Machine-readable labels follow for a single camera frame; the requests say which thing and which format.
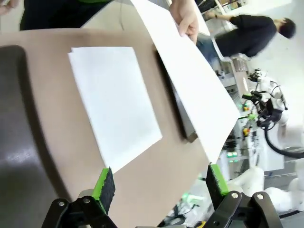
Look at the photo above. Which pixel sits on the white A4 paper sheet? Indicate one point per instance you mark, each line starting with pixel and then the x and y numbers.
pixel 71 57
pixel 194 83
pixel 114 102

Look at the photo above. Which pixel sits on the person in green shirt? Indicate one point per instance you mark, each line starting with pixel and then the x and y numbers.
pixel 59 14

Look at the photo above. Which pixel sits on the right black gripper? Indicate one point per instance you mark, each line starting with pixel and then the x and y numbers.
pixel 270 111

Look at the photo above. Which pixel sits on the person's right hand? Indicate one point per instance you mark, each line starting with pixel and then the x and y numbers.
pixel 5 6

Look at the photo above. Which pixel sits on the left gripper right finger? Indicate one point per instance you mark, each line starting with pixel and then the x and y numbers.
pixel 215 185

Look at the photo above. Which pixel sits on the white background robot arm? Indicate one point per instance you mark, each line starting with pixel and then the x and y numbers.
pixel 263 82

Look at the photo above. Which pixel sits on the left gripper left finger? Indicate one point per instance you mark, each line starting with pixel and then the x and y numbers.
pixel 105 190

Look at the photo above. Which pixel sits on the person in black shirt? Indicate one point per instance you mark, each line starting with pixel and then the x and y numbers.
pixel 249 33

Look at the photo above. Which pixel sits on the brown plastic serving tray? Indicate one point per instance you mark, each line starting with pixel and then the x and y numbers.
pixel 14 142
pixel 183 118

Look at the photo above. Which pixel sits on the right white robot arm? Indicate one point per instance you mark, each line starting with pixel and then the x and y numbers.
pixel 278 197

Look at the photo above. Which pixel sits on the person's left hand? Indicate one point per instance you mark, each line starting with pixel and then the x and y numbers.
pixel 186 16

